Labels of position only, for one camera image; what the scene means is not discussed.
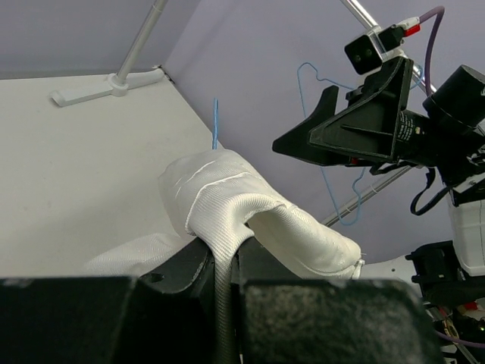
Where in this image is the metal clothes rack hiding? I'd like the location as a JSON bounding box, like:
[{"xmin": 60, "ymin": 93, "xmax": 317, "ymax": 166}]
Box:
[{"xmin": 49, "ymin": 1, "xmax": 436, "ymax": 227}]

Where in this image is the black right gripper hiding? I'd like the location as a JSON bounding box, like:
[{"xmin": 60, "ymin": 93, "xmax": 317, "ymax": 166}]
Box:
[{"xmin": 272, "ymin": 57, "xmax": 445, "ymax": 167}]

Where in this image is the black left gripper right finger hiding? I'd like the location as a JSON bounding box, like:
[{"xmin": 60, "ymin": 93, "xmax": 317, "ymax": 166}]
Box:
[{"xmin": 233, "ymin": 239, "xmax": 444, "ymax": 363}]

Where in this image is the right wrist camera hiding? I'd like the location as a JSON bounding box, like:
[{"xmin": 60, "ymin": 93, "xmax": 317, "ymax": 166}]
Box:
[{"xmin": 344, "ymin": 17, "xmax": 421, "ymax": 75}]

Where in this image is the blue wire skirt hanger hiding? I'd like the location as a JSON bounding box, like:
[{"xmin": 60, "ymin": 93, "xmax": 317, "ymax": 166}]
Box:
[{"xmin": 296, "ymin": 61, "xmax": 380, "ymax": 227}]

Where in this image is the white shirt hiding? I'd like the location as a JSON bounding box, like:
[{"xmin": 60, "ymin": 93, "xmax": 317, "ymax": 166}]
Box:
[{"xmin": 81, "ymin": 148, "xmax": 367, "ymax": 281}]

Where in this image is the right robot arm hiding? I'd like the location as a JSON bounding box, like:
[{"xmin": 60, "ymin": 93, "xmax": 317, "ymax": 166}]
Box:
[{"xmin": 272, "ymin": 57, "xmax": 484, "ymax": 363}]

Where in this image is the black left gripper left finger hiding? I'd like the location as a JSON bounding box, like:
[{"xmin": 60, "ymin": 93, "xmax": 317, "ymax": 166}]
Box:
[{"xmin": 1, "ymin": 239, "xmax": 214, "ymax": 363}]

